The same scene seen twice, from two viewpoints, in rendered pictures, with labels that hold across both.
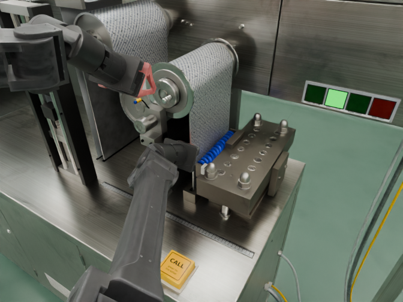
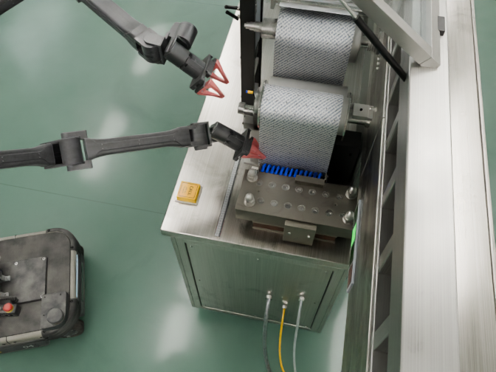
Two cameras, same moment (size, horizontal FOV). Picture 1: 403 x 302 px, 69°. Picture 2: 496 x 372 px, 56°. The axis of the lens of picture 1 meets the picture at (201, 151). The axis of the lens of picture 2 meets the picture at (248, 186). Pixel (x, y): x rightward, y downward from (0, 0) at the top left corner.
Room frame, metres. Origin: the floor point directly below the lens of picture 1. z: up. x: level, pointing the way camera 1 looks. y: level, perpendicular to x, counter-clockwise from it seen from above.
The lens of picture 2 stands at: (0.33, -0.84, 2.33)
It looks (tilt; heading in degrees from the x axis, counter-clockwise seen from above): 57 degrees down; 71
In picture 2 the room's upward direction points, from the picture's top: straight up
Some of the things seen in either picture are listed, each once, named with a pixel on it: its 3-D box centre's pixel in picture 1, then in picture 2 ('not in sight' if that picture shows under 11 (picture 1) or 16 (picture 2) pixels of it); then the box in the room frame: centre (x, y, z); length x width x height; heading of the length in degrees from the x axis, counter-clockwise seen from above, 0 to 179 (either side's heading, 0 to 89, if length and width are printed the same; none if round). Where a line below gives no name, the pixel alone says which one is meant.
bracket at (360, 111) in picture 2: not in sight; (362, 111); (0.95, -0.07, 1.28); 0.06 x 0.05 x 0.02; 149
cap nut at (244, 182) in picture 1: (244, 179); (249, 198); (0.58, -0.11, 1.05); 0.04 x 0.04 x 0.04
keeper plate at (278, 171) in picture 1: (279, 174); (299, 233); (0.71, -0.24, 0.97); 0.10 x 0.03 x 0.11; 149
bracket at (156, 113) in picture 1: (156, 157); (252, 133); (0.68, 0.13, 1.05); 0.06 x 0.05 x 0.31; 149
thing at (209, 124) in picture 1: (211, 126); (294, 153); (0.77, -0.03, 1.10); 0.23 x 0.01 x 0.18; 149
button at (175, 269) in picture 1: (175, 268); (188, 192); (0.42, 0.06, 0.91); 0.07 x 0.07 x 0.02; 59
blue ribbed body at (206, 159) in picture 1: (217, 148); (292, 173); (0.76, -0.05, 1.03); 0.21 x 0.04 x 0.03; 149
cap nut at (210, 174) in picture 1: (211, 169); (252, 173); (0.62, -0.03, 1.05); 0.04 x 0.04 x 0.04
